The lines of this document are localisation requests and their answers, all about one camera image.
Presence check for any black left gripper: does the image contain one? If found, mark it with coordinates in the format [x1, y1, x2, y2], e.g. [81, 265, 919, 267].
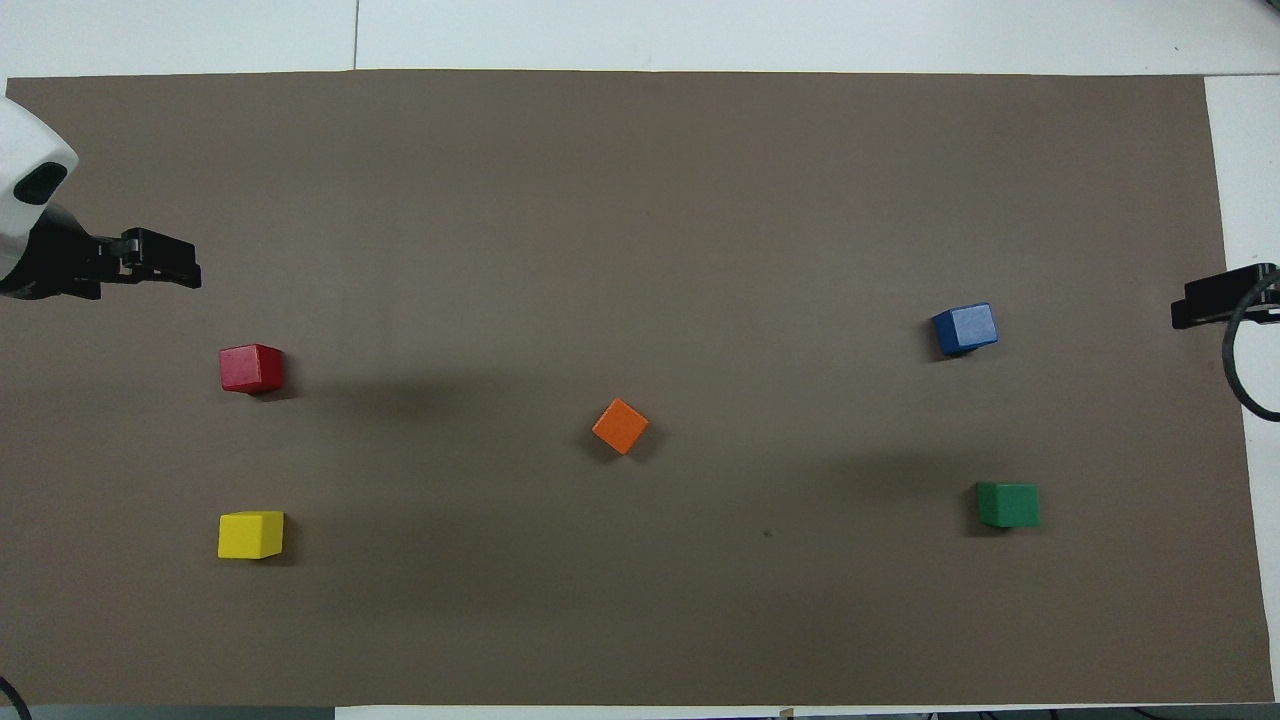
[0, 205, 202, 301]

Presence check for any red wooden block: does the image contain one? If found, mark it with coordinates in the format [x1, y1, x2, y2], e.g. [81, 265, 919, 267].
[219, 343, 285, 394]

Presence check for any blue wooden block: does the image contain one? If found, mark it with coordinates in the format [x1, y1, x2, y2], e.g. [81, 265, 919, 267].
[932, 303, 999, 357]

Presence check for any green wooden block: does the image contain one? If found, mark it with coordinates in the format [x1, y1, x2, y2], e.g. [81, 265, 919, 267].
[977, 481, 1041, 529]

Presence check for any yellow wooden block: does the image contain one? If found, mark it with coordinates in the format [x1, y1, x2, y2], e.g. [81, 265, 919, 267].
[218, 511, 285, 560]

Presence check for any orange wooden block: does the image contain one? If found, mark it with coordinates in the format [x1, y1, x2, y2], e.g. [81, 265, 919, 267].
[592, 398, 650, 456]

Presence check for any brown table mat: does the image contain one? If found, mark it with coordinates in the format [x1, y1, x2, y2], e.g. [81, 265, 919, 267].
[0, 68, 1276, 707]

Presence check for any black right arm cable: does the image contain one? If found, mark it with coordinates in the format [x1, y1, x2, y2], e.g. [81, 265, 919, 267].
[1222, 268, 1280, 421]

